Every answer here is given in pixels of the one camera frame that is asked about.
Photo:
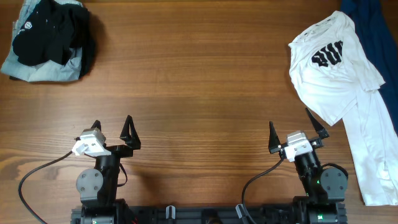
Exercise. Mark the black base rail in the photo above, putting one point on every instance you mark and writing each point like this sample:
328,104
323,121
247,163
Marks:
205,214

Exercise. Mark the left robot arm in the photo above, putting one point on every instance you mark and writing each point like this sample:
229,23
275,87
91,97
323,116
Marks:
98,186

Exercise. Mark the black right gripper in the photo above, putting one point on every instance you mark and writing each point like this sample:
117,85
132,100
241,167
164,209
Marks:
278,148

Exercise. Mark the white Puma t-shirt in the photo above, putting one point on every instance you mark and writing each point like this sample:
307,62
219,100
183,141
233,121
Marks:
333,77

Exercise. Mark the light blue folded garment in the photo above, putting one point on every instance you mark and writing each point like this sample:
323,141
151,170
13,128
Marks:
45,72

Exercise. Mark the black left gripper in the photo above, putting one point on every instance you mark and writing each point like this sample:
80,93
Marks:
132,140

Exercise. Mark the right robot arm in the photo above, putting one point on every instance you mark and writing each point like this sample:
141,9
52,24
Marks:
325,185

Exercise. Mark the black garment with logo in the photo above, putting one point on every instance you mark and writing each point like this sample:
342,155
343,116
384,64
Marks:
51,31

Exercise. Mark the navy blue garment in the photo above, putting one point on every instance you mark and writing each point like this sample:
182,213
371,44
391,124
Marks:
378,44

